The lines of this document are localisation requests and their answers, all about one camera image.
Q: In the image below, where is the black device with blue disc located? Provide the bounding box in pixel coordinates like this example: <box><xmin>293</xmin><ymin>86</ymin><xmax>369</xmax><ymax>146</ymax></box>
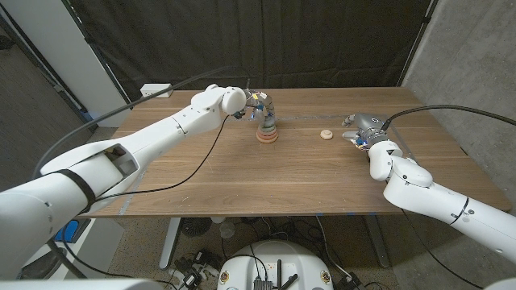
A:
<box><xmin>54</xmin><ymin>219</ymin><xmax>92</xmax><ymax>243</ymax></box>

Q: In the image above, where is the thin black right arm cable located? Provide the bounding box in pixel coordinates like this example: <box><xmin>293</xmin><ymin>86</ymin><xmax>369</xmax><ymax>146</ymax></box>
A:
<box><xmin>402</xmin><ymin>209</ymin><xmax>485</xmax><ymax>289</ymax></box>

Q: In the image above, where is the white table leg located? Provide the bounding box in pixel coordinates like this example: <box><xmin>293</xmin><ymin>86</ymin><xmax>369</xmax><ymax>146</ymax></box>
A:
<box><xmin>158</xmin><ymin>217</ymin><xmax>182</xmax><ymax>271</ymax></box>

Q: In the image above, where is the small black floor fan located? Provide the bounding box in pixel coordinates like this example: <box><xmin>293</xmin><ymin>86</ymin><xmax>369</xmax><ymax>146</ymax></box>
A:
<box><xmin>180</xmin><ymin>217</ymin><xmax>214</xmax><ymax>238</ymax></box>

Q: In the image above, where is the dark grey round pad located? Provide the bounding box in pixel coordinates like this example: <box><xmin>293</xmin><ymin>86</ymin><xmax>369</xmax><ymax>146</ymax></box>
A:
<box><xmin>19</xmin><ymin>247</ymin><xmax>68</xmax><ymax>280</ymax></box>

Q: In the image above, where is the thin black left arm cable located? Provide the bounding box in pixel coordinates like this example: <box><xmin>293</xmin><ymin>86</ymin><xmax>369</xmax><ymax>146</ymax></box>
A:
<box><xmin>60</xmin><ymin>114</ymin><xmax>231</xmax><ymax>290</ymax></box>

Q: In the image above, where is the white power strip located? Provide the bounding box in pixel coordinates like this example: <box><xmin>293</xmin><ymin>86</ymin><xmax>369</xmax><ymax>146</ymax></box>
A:
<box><xmin>139</xmin><ymin>83</ymin><xmax>174</xmax><ymax>98</ymax></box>

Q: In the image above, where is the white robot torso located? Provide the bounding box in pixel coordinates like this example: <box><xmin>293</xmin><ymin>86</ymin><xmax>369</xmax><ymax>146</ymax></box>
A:
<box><xmin>217</xmin><ymin>240</ymin><xmax>335</xmax><ymax>290</ymax></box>

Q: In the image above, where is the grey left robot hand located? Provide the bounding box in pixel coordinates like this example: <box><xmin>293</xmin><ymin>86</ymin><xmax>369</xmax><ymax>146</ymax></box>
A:
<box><xmin>243</xmin><ymin>90</ymin><xmax>277</xmax><ymax>128</ymax></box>

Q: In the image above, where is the black curtain backdrop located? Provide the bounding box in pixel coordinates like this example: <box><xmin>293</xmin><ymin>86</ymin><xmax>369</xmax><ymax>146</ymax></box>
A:
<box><xmin>64</xmin><ymin>0</ymin><xmax>439</xmax><ymax>106</ymax></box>

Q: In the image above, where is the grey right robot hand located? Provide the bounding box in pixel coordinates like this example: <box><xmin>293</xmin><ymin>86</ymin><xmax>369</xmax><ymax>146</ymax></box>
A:
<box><xmin>341</xmin><ymin>112</ymin><xmax>390</xmax><ymax>152</ymax></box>

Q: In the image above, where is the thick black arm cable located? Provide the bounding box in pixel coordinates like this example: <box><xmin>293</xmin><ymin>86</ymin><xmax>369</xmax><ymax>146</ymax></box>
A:
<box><xmin>381</xmin><ymin>104</ymin><xmax>516</xmax><ymax>132</ymax></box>
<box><xmin>31</xmin><ymin>66</ymin><xmax>253</xmax><ymax>279</ymax></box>

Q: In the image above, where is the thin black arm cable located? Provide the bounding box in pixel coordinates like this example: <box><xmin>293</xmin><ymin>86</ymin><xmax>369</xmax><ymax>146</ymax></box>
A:
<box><xmin>402</xmin><ymin>209</ymin><xmax>485</xmax><ymax>289</ymax></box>
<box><xmin>60</xmin><ymin>114</ymin><xmax>231</xmax><ymax>290</ymax></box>

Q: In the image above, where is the black backdrop pole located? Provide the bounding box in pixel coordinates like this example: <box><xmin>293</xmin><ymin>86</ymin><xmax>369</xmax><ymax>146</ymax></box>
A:
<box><xmin>397</xmin><ymin>0</ymin><xmax>439</xmax><ymax>87</ymax></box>
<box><xmin>60</xmin><ymin>0</ymin><xmax>135</xmax><ymax>110</ymax></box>

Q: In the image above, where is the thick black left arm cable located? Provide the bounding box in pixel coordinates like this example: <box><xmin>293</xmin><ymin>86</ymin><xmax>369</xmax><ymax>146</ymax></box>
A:
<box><xmin>31</xmin><ymin>66</ymin><xmax>253</xmax><ymax>279</ymax></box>

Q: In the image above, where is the clear plastic jar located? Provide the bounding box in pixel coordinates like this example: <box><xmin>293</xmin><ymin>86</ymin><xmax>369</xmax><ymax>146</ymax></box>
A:
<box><xmin>219</xmin><ymin>220</ymin><xmax>236</xmax><ymax>239</ymax></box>

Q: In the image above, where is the grey table leg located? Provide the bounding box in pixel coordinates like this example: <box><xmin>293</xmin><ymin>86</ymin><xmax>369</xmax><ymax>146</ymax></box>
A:
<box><xmin>364</xmin><ymin>215</ymin><xmax>391</xmax><ymax>269</ymax></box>

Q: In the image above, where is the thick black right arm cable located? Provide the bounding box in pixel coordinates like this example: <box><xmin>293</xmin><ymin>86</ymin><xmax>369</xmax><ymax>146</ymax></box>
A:
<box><xmin>381</xmin><ymin>104</ymin><xmax>516</xmax><ymax>132</ymax></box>

